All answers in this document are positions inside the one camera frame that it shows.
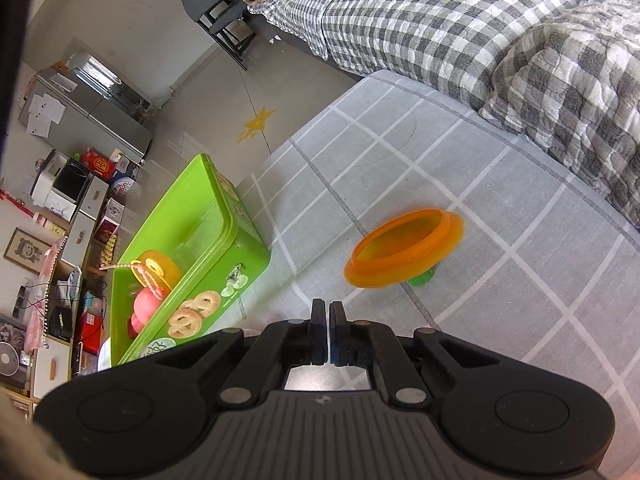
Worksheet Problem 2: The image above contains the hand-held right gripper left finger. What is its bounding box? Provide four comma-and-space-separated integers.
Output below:
125, 299, 329, 408

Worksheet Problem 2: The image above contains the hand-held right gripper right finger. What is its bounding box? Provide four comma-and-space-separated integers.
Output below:
329, 301, 518, 408

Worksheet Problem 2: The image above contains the green plastic box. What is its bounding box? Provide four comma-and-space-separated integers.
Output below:
109, 154, 272, 367

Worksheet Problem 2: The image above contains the yellow toy pot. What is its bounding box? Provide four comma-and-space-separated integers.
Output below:
134, 250, 182, 291

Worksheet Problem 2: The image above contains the pink toy with bead chain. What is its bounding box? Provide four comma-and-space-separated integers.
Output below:
100, 259, 174, 339

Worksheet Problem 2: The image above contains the grey checked tablecloth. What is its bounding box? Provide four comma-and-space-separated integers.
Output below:
240, 69, 640, 480

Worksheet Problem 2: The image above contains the white drawer cabinet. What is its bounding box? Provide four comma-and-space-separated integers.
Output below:
25, 175, 126, 411

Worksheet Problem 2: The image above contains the red gift box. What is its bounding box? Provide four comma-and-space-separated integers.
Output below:
80, 147, 122, 181

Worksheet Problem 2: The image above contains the microwave oven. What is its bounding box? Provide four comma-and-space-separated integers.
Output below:
52, 157, 92, 207

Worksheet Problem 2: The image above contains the framed cartoon picture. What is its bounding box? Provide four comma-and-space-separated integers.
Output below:
4, 227, 53, 276

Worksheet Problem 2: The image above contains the white standing fan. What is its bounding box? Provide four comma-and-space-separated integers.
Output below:
0, 342, 24, 387

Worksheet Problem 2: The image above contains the grey white checked blanket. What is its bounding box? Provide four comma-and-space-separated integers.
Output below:
247, 0, 640, 232

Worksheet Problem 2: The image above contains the silver refrigerator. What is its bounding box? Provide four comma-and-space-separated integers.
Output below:
19, 52, 153, 161

